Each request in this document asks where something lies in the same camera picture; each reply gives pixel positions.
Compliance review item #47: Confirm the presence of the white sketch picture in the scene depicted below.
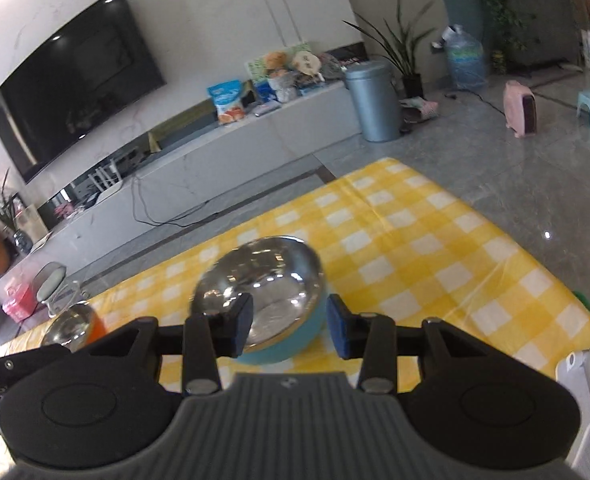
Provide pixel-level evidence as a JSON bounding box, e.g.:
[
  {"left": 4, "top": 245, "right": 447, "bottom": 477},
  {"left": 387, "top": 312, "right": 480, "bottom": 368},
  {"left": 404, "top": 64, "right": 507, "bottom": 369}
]
[{"left": 17, "top": 203, "right": 50, "bottom": 246}]

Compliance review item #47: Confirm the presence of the pink space heater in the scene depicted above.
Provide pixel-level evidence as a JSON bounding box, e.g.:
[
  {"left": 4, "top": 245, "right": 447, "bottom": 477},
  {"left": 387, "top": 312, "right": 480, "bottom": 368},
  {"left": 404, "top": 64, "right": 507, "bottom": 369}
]
[{"left": 504, "top": 80, "right": 538, "bottom": 139}]

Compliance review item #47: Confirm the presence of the blue steel-lined bowl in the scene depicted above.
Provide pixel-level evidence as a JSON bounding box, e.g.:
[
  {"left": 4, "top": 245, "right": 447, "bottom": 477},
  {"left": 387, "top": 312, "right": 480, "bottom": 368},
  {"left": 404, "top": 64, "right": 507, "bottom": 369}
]
[{"left": 189, "top": 235, "right": 328, "bottom": 366}]

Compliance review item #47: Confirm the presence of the grey side cabinet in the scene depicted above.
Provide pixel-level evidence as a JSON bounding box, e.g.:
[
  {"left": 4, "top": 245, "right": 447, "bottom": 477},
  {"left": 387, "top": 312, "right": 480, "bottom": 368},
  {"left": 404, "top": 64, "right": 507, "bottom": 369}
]
[{"left": 500, "top": 0, "right": 590, "bottom": 71}]

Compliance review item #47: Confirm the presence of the white antenna router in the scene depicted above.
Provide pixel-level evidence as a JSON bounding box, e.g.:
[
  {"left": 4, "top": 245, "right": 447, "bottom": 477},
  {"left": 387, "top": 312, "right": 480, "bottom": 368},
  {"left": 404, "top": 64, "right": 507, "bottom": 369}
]
[{"left": 87, "top": 157, "right": 126, "bottom": 201}]

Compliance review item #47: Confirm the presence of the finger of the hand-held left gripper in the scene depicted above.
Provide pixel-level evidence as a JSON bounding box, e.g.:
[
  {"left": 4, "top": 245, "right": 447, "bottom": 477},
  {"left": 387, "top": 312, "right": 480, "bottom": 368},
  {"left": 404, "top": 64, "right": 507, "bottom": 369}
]
[{"left": 0, "top": 345, "right": 76, "bottom": 400}]

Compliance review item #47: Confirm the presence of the grey metal trash can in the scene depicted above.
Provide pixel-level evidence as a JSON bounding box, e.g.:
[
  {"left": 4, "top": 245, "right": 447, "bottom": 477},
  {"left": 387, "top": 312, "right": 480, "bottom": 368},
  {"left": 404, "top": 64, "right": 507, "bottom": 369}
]
[{"left": 344, "top": 60, "right": 402, "bottom": 143}]

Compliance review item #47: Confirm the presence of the clear blue water jug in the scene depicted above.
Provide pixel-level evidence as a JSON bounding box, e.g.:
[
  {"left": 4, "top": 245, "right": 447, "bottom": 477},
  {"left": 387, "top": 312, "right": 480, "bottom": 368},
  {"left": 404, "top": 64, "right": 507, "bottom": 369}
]
[{"left": 445, "top": 24, "right": 488, "bottom": 92}]

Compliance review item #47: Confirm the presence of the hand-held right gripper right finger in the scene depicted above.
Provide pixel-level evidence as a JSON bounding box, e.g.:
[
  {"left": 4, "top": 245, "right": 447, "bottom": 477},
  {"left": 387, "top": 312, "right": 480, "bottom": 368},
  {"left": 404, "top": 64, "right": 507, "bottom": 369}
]
[{"left": 326, "top": 294, "right": 486, "bottom": 395}]

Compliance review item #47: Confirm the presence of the green illustrated board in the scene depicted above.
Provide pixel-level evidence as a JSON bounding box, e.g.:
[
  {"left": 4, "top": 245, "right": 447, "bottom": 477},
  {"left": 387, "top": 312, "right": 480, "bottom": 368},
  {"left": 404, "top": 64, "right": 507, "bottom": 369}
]
[{"left": 245, "top": 40, "right": 310, "bottom": 86}]

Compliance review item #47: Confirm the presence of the long-leaf potted plant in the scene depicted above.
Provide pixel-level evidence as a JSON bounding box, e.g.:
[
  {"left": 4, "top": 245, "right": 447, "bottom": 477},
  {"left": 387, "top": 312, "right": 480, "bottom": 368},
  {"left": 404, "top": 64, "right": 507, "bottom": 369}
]
[{"left": 342, "top": 0, "right": 438, "bottom": 98}]

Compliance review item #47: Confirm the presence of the pink storage box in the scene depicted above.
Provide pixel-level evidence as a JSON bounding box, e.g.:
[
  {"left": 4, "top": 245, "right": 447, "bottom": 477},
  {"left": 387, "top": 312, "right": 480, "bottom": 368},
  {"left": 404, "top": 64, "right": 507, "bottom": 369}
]
[{"left": 2, "top": 280, "right": 40, "bottom": 321}]

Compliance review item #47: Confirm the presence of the blue snack bag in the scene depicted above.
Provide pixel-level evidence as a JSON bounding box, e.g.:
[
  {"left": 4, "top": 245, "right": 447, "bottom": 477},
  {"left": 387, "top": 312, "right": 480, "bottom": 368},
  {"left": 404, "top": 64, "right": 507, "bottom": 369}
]
[{"left": 206, "top": 79, "right": 248, "bottom": 126}]

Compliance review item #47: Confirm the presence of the yellow checkered tablecloth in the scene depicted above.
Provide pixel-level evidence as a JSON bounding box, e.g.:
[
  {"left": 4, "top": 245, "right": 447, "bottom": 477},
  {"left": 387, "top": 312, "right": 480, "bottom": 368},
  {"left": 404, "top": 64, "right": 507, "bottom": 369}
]
[{"left": 0, "top": 156, "right": 590, "bottom": 396}]

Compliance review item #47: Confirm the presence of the white marble television console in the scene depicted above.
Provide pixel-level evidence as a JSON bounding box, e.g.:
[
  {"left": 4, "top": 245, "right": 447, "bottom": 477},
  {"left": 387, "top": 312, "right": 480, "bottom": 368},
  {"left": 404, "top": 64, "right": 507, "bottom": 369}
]
[{"left": 0, "top": 80, "right": 370, "bottom": 311}]

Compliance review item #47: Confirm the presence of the beige round hand fan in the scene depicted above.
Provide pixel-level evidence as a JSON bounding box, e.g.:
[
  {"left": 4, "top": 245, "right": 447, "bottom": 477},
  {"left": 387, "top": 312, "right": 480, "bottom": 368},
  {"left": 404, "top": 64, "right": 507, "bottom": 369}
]
[{"left": 292, "top": 51, "right": 322, "bottom": 81}]

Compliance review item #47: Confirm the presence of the black wall television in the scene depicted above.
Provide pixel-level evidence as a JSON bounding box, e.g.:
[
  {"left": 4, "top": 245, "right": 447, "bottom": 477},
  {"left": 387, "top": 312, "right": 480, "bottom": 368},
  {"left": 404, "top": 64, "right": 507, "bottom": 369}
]
[{"left": 0, "top": 0, "right": 168, "bottom": 184}]

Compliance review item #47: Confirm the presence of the orange steel-lined bowl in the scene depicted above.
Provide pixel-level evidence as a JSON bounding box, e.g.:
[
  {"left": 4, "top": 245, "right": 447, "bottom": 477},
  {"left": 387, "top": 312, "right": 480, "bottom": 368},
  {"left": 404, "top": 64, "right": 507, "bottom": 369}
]
[{"left": 40, "top": 302, "right": 110, "bottom": 353}]

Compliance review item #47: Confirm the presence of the grey paper bouquet wrap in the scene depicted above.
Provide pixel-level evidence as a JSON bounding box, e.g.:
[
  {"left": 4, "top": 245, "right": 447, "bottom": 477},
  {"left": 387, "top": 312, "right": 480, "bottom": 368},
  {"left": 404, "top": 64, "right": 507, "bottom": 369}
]
[{"left": 267, "top": 71, "right": 298, "bottom": 103}]

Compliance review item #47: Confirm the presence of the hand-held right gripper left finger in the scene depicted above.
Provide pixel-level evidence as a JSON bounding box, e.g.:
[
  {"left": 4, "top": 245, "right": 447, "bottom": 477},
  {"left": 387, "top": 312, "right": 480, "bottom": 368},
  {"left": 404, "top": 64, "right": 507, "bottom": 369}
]
[{"left": 90, "top": 292, "right": 254, "bottom": 395}]

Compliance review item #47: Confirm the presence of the black power cable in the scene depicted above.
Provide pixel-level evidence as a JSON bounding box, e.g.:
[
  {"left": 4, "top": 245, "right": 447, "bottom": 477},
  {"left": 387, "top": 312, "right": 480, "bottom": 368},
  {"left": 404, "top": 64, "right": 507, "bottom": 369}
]
[{"left": 131, "top": 175, "right": 210, "bottom": 226}]

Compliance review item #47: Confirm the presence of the plant in blue vase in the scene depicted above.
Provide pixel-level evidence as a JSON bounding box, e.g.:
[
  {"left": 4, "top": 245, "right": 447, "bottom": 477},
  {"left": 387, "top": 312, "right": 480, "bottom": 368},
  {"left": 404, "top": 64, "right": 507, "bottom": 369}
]
[{"left": 0, "top": 167, "right": 33, "bottom": 256}]

